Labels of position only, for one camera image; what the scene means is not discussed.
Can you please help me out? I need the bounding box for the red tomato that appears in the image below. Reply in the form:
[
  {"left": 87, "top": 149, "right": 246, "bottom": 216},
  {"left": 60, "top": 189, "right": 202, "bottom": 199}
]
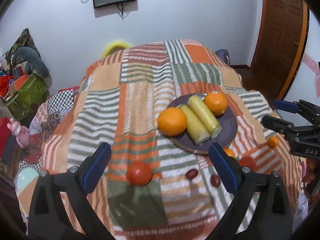
[
  {"left": 126, "top": 161, "right": 153, "bottom": 186},
  {"left": 238, "top": 156, "right": 257, "bottom": 172}
]

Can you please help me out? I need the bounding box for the large orange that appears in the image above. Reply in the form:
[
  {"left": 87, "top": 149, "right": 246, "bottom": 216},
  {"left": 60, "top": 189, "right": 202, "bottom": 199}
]
[
  {"left": 157, "top": 107, "right": 188, "bottom": 137},
  {"left": 203, "top": 92, "right": 228, "bottom": 116}
]

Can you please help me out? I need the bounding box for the sugarcane piece short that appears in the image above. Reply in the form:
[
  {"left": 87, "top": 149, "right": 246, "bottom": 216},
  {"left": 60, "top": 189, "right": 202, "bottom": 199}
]
[{"left": 187, "top": 95, "right": 222, "bottom": 138}]

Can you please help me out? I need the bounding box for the sugarcane piece long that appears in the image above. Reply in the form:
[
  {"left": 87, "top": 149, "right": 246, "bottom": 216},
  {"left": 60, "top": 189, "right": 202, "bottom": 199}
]
[{"left": 177, "top": 105, "right": 210, "bottom": 145}]

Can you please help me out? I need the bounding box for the small mandarin far right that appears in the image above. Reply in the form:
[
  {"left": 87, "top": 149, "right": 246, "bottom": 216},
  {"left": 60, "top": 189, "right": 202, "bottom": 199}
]
[{"left": 267, "top": 136, "right": 279, "bottom": 149}]

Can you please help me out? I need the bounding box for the wooden wardrobe with white door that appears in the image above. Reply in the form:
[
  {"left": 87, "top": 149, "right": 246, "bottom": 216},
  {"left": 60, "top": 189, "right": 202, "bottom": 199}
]
[{"left": 282, "top": 4, "right": 320, "bottom": 120}]

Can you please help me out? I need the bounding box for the purple round plate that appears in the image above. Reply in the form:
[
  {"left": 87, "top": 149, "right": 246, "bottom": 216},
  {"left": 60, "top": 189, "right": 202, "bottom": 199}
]
[{"left": 168, "top": 93, "right": 238, "bottom": 154}]

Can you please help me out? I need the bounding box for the small mandarin near plate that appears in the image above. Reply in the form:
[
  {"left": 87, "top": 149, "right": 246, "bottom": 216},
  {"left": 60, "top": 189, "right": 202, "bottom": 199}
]
[{"left": 224, "top": 148, "right": 236, "bottom": 158}]

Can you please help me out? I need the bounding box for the dark grape right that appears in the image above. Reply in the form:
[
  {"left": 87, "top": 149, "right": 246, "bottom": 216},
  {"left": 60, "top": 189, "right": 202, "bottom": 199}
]
[{"left": 210, "top": 174, "right": 221, "bottom": 187}]

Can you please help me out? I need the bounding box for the dark grape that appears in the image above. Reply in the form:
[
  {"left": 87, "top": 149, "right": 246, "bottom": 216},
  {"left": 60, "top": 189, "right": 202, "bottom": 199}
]
[
  {"left": 185, "top": 169, "right": 199, "bottom": 180},
  {"left": 210, "top": 174, "right": 221, "bottom": 187}
]

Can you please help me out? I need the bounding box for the pink rabbit toy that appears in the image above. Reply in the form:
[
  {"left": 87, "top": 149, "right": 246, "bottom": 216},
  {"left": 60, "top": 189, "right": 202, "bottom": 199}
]
[{"left": 7, "top": 118, "right": 30, "bottom": 150}]

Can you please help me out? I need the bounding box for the brown wooden door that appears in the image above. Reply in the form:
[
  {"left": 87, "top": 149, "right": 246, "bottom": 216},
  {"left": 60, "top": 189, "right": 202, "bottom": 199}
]
[{"left": 251, "top": 0, "right": 309, "bottom": 101}]

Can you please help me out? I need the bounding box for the blue backpack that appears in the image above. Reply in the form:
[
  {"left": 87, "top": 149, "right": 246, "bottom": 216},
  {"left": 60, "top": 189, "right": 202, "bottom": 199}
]
[{"left": 215, "top": 49, "right": 231, "bottom": 66}]

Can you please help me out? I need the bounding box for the dark grape left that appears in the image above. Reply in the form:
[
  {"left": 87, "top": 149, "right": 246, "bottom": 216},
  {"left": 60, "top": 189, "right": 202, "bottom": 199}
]
[{"left": 185, "top": 169, "right": 199, "bottom": 180}]

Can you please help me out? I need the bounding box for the red box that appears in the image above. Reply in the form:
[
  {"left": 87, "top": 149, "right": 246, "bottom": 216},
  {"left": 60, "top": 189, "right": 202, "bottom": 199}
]
[{"left": 0, "top": 117, "right": 11, "bottom": 156}]

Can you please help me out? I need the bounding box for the checkered patchwork quilt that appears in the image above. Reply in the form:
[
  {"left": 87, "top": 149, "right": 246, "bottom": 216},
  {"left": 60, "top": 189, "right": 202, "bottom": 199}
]
[{"left": 17, "top": 87, "right": 81, "bottom": 170}]

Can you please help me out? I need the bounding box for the striped patchwork blanket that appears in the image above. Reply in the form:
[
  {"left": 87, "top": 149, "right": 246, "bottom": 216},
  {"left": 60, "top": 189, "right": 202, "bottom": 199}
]
[{"left": 46, "top": 40, "right": 302, "bottom": 239}]

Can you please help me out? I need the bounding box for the green storage box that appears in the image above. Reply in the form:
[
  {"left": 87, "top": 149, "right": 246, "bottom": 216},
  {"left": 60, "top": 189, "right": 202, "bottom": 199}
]
[{"left": 5, "top": 74, "right": 49, "bottom": 121}]

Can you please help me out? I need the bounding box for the grey plush toy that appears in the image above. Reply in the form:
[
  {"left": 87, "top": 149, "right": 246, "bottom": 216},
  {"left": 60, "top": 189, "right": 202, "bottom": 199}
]
[{"left": 11, "top": 47, "right": 49, "bottom": 78}]

